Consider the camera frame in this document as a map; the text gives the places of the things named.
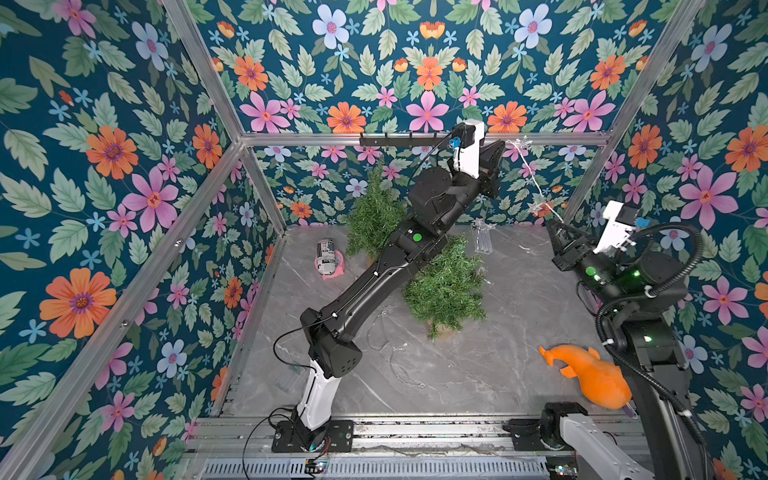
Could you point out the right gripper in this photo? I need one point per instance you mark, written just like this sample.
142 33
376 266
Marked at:
564 253

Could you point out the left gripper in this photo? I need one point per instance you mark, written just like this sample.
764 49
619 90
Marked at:
491 161

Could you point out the small green tree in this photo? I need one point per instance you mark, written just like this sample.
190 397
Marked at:
448 291
374 216

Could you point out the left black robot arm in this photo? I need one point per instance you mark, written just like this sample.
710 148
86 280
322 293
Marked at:
438 198

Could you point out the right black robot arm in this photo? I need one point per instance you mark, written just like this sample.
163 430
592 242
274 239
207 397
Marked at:
629 322

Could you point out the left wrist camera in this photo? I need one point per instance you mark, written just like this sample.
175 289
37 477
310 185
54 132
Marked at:
465 141

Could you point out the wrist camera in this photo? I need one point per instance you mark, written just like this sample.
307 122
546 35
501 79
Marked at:
622 222
465 141

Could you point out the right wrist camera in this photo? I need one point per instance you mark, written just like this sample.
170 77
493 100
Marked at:
622 222

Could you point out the black hook rail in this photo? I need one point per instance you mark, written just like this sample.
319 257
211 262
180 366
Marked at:
404 140

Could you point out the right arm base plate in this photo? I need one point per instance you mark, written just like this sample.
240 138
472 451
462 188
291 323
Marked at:
550 432

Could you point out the white cable duct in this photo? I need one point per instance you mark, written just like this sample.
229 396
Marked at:
378 468

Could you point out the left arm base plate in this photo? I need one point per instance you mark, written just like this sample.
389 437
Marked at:
336 436

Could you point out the aluminium frame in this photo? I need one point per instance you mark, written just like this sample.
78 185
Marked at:
153 154

